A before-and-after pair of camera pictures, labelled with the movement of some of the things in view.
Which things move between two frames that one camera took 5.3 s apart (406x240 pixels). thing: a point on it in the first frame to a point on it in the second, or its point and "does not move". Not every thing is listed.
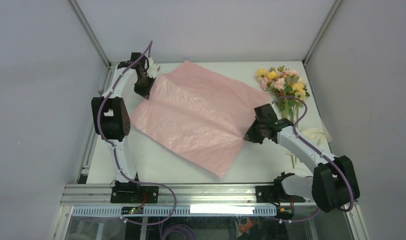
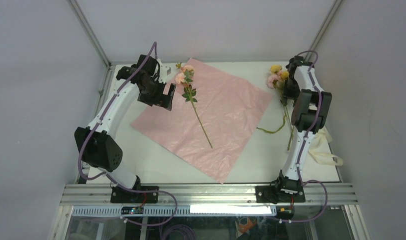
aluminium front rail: x=185 y=194 does not move
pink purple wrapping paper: x=203 y=114 does not move
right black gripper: x=250 y=136 to x=291 y=95
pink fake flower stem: x=280 y=85 to x=185 y=76
